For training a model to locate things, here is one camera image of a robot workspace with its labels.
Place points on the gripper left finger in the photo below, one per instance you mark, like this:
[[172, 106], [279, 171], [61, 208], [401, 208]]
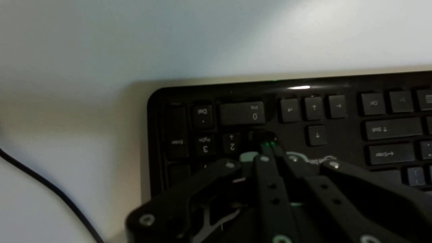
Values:
[[202, 192]]

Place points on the black computer keyboard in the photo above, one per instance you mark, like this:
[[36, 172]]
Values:
[[337, 131]]

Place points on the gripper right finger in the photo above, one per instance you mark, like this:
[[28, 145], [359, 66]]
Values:
[[354, 202]]

